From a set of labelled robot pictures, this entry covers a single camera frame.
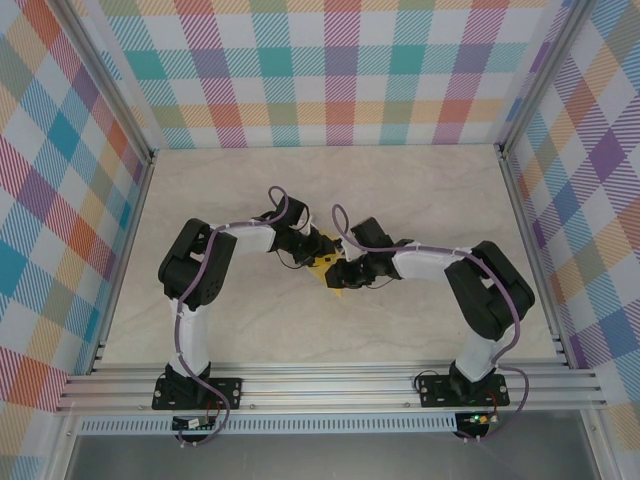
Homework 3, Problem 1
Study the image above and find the yellow cloth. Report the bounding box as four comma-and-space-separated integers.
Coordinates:
307, 227, 351, 300

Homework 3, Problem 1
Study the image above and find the grey metal panel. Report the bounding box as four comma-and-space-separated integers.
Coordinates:
64, 433, 601, 480

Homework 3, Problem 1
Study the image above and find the aluminium mounting rail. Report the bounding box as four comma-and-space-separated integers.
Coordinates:
54, 362, 609, 414

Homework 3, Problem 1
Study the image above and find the black cable loop at base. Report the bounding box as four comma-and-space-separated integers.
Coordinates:
412, 367, 454, 396

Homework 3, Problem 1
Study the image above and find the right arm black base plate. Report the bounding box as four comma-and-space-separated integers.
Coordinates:
417, 374, 510, 409

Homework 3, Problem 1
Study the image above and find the slotted grey cable tray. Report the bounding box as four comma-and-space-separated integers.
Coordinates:
78, 418, 459, 435

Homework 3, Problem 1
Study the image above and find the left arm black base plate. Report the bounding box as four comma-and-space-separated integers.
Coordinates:
151, 375, 245, 411

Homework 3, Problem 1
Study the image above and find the aluminium side rail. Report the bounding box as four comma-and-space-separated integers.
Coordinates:
87, 152, 157, 374
494, 144, 572, 370

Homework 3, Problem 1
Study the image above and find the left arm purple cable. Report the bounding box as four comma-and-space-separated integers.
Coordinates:
172, 185, 291, 447

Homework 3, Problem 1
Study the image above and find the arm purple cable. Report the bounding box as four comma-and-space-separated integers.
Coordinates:
331, 202, 531, 444
172, 185, 291, 447

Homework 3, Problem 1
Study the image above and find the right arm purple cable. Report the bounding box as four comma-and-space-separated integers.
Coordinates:
331, 202, 531, 444

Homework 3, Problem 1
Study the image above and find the aluminium frame post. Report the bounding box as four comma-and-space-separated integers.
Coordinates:
52, 0, 159, 164
493, 0, 596, 159

